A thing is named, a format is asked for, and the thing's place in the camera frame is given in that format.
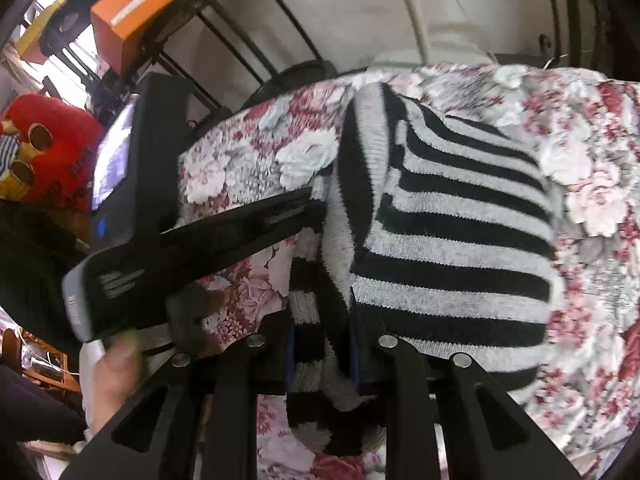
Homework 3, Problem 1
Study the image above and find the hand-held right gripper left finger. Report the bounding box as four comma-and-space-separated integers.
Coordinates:
59, 327, 294, 480

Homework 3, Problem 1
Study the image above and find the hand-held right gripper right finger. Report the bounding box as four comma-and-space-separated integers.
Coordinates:
350, 310, 583, 480

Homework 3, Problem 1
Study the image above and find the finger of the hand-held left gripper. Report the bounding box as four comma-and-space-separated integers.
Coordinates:
170, 221, 327, 288
159, 191, 329, 257

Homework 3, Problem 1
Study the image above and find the grey black striped sweater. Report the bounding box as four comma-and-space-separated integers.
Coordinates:
287, 82, 566, 456

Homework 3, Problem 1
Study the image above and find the person's left hand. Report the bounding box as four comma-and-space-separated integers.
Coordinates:
82, 341, 174, 437

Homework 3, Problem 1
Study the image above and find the red bag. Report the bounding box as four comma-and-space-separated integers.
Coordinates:
0, 92, 104, 207

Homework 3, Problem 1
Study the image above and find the yellow tube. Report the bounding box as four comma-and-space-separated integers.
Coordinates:
9, 160, 38, 187
26, 124, 53, 152

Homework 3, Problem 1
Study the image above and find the orange box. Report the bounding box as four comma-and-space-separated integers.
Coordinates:
90, 0, 211, 77

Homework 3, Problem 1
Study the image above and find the black metal rack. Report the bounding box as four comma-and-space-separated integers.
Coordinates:
100, 0, 341, 126

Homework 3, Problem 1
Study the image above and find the white fan stand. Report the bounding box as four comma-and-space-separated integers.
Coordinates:
370, 0, 501, 69

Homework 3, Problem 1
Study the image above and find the floral bed sheet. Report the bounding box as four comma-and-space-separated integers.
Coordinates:
177, 60, 640, 480

